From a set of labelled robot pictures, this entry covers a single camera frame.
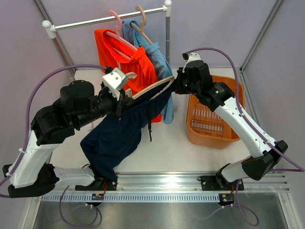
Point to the orange shorts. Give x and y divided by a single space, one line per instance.
138 64

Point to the orange plastic basket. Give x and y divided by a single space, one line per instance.
204 126

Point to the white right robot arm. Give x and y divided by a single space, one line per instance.
265 152

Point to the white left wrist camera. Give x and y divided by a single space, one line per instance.
115 81

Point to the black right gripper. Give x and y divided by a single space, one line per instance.
178 87

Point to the slotted grey cable duct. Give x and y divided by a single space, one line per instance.
134 197

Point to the tan wooden hanger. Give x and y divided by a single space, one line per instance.
140 29

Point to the pink plastic hanger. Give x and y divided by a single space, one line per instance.
119 35

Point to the white metal clothes rack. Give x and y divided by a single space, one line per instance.
52 30

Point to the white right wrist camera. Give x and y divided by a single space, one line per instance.
191 58

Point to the navy blue shorts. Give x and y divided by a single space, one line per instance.
113 139

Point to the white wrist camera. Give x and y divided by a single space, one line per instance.
115 81
191 58

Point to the beige wooden hanger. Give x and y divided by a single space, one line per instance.
152 87

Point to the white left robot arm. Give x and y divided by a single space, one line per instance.
76 107

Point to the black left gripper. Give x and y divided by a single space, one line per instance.
118 106

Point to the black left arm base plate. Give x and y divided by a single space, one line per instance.
107 184

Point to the light blue shorts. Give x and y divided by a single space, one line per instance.
153 52

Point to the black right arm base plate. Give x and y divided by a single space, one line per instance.
215 183

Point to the aluminium mounting rail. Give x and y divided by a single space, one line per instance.
186 182

